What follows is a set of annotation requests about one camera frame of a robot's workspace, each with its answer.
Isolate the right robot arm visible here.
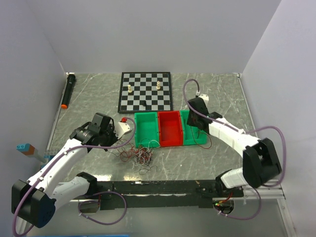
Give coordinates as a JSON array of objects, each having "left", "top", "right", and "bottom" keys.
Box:
[{"left": 187, "top": 95, "right": 282, "bottom": 197}]

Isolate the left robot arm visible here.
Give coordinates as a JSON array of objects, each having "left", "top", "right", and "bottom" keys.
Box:
[{"left": 11, "top": 113, "right": 130, "bottom": 237}]

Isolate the green bin right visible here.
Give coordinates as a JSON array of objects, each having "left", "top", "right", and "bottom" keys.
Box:
[{"left": 180, "top": 110, "right": 208, "bottom": 146}]

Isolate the green bin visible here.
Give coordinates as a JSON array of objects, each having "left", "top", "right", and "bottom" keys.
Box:
[
  {"left": 134, "top": 112, "right": 160, "bottom": 148},
  {"left": 180, "top": 110, "right": 208, "bottom": 146}
]

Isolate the red plastic bin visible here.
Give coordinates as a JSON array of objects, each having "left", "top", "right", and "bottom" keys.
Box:
[{"left": 158, "top": 111, "right": 183, "bottom": 147}]

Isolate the green bin left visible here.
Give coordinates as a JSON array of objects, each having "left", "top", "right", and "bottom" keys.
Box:
[{"left": 134, "top": 112, "right": 160, "bottom": 148}]

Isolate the cream chess piece left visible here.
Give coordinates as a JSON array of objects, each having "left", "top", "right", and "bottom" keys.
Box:
[{"left": 127, "top": 84, "right": 132, "bottom": 93}]

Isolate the black and silver chessboard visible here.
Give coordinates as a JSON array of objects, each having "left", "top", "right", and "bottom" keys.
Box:
[{"left": 118, "top": 72, "right": 173, "bottom": 114}]

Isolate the blue toy brick stack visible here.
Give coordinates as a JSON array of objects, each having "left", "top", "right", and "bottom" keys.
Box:
[{"left": 44, "top": 149, "right": 59, "bottom": 159}]

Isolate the black marker orange cap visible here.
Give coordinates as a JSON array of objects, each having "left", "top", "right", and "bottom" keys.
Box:
[{"left": 61, "top": 74, "right": 77, "bottom": 109}]

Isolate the blue orange block tool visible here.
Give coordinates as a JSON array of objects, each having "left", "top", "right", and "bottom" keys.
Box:
[{"left": 16, "top": 143, "right": 46, "bottom": 163}]

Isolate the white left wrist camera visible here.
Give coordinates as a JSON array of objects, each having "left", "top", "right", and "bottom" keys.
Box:
[{"left": 115, "top": 117, "right": 132, "bottom": 139}]

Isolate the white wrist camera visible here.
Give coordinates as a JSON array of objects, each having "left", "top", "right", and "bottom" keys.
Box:
[
  {"left": 196, "top": 90, "right": 209, "bottom": 106},
  {"left": 115, "top": 117, "right": 132, "bottom": 139}
]

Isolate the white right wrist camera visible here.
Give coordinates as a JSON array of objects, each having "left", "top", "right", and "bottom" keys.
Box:
[{"left": 196, "top": 90, "right": 209, "bottom": 106}]

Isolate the tangled wire bundle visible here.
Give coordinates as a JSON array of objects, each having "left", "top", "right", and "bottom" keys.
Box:
[{"left": 108, "top": 138, "right": 161, "bottom": 175}]

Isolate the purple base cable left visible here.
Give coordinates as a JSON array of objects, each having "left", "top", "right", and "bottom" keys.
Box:
[{"left": 78, "top": 191, "right": 127, "bottom": 226}]

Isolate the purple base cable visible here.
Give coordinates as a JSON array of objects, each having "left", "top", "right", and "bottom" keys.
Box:
[
  {"left": 78, "top": 191, "right": 127, "bottom": 226},
  {"left": 214, "top": 190, "right": 262, "bottom": 220}
]

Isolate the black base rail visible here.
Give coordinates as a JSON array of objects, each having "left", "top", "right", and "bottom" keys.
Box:
[{"left": 95, "top": 180, "right": 244, "bottom": 208}]

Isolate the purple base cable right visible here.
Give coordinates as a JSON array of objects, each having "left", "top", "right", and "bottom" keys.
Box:
[{"left": 214, "top": 190, "right": 262, "bottom": 220}]

